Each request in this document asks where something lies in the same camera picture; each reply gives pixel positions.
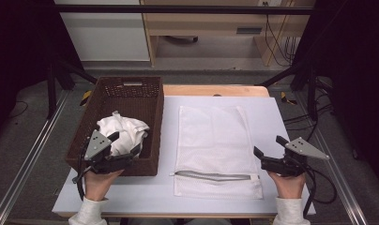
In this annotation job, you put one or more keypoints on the wooden table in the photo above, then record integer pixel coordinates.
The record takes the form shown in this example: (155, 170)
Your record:
(209, 90)

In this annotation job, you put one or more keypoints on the black horizontal frame bar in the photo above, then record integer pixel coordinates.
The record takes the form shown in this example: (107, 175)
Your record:
(178, 9)

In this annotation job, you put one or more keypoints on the white table cover sheet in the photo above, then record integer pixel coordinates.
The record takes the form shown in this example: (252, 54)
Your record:
(272, 118)

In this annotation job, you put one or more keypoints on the white garment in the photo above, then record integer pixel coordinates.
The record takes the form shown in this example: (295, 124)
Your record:
(125, 128)

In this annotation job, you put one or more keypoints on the person's right hand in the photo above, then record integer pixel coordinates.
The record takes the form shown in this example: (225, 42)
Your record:
(289, 187)

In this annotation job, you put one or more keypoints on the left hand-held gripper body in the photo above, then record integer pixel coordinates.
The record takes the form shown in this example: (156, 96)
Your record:
(97, 145)

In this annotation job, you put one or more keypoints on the brown woven basket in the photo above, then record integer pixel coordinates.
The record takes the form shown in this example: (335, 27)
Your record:
(131, 100)

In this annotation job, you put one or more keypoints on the yellow black tape piece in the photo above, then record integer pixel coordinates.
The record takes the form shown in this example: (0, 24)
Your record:
(286, 99)
(86, 97)

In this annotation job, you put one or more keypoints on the person's left hand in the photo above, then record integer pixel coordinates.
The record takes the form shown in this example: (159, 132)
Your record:
(97, 186)

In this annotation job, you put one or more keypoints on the white mesh laundry bag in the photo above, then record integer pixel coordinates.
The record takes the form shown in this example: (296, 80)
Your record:
(212, 140)

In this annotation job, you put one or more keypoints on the white cabinet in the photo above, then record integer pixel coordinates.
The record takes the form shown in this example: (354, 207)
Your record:
(106, 37)

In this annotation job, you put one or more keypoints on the dark object under desk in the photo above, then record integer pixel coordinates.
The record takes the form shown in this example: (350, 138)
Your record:
(181, 39)

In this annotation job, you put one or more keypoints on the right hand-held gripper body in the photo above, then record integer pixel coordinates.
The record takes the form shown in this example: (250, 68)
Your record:
(281, 165)

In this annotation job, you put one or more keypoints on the aluminium floor rail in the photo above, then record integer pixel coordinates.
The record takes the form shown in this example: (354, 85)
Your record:
(337, 175)
(28, 159)

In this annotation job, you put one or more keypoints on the black frame leg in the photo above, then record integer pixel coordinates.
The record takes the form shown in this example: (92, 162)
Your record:
(312, 93)
(51, 93)

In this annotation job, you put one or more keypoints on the black curtain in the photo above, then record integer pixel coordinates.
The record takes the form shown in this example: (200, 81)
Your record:
(356, 62)
(18, 47)

